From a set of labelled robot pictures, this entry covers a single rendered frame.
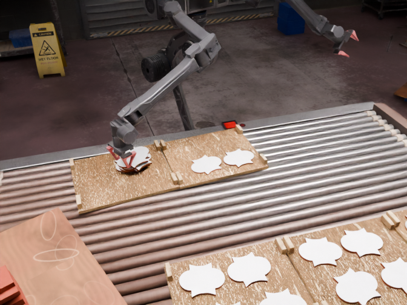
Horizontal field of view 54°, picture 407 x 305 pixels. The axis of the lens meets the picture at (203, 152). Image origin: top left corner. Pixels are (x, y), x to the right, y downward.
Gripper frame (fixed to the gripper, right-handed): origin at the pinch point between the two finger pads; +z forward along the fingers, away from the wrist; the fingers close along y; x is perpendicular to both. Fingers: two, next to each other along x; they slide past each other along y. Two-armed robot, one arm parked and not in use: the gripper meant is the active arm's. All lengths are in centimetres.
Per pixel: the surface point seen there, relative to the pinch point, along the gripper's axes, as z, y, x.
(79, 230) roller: 7.5, 15.0, -31.6
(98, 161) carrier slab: 5.4, -15.2, -3.4
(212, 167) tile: 4.0, 26.2, 28.0
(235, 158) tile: 3.8, 29.3, 39.6
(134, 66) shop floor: 97, -278, 204
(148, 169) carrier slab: 5.2, 6.4, 8.3
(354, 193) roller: 6, 78, 58
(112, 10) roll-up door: 59, -389, 254
